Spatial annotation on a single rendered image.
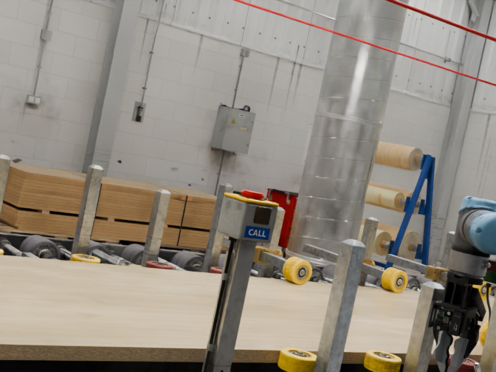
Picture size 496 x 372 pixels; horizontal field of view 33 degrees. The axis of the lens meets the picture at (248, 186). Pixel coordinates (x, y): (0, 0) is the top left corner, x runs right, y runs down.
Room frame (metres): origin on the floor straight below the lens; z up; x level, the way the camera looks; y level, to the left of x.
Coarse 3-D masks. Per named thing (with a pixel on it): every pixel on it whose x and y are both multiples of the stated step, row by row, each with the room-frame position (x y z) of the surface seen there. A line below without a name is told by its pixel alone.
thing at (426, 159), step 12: (432, 156) 8.81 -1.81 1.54; (420, 168) 8.78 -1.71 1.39; (432, 168) 8.78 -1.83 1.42; (420, 180) 8.72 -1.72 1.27; (432, 180) 8.80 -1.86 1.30; (420, 192) 8.71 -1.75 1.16; (432, 192) 8.82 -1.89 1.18; (408, 204) 8.72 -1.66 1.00; (420, 204) 8.84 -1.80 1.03; (408, 216) 8.65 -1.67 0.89; (396, 240) 8.64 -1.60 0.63; (396, 252) 8.61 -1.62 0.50; (420, 252) 8.93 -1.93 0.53; (384, 264) 9.01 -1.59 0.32
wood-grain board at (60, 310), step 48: (0, 288) 1.79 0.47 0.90; (48, 288) 1.88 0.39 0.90; (96, 288) 1.99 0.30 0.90; (144, 288) 2.11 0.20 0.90; (192, 288) 2.24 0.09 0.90; (288, 288) 2.56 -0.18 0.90; (0, 336) 1.44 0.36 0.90; (48, 336) 1.50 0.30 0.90; (96, 336) 1.56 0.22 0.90; (144, 336) 1.64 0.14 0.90; (192, 336) 1.72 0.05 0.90; (240, 336) 1.80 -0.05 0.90; (288, 336) 1.90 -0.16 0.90; (384, 336) 2.13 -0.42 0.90
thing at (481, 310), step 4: (472, 288) 1.68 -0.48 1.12; (476, 288) 1.67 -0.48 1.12; (472, 292) 1.67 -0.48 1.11; (476, 292) 1.67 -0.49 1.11; (472, 296) 1.67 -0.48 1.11; (476, 296) 1.67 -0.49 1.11; (480, 296) 1.69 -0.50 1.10; (472, 300) 1.67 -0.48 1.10; (476, 300) 1.67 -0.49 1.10; (480, 300) 1.70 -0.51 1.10; (472, 304) 1.69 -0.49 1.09; (476, 304) 1.68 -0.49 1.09; (480, 304) 1.70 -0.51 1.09; (480, 308) 1.71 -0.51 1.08; (484, 308) 1.73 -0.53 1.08; (480, 312) 1.71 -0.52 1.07; (484, 312) 1.74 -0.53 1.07; (480, 316) 1.72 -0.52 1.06; (480, 320) 1.74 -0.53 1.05
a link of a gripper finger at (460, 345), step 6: (456, 342) 1.68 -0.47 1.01; (462, 342) 1.66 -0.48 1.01; (456, 348) 1.65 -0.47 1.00; (462, 348) 1.67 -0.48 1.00; (456, 354) 1.65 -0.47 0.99; (462, 354) 1.67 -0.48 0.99; (450, 360) 1.64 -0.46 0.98; (456, 360) 1.66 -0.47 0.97; (462, 360) 1.67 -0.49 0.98; (450, 366) 1.68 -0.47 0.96; (456, 366) 1.67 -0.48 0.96
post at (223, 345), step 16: (240, 240) 1.43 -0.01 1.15; (240, 256) 1.43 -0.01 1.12; (224, 272) 1.44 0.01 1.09; (240, 272) 1.43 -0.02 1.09; (224, 288) 1.44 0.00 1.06; (240, 288) 1.44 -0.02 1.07; (224, 304) 1.43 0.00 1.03; (240, 304) 1.44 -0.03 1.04; (224, 320) 1.43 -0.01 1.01; (240, 320) 1.45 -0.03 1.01; (224, 336) 1.43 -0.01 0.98; (208, 352) 1.43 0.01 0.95; (224, 352) 1.43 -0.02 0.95; (208, 368) 1.44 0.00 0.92; (224, 368) 1.44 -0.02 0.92
